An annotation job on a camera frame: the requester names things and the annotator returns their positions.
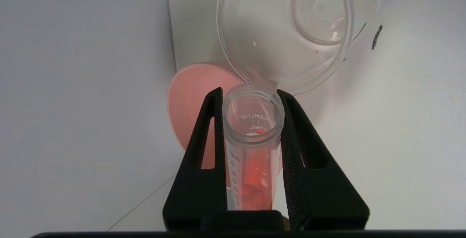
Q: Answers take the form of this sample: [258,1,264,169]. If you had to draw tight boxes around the test tube with red pigment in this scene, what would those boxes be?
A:
[222,83,285,211]

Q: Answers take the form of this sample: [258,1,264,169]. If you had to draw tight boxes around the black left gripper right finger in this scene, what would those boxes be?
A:
[277,90,370,230]

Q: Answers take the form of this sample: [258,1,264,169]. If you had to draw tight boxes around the clear plastic beaker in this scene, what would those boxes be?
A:
[217,0,377,96]

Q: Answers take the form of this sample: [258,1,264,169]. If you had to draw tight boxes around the pink bowl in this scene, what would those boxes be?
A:
[167,62,284,189]

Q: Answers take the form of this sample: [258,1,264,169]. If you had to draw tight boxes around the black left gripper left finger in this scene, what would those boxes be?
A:
[163,87,228,231]

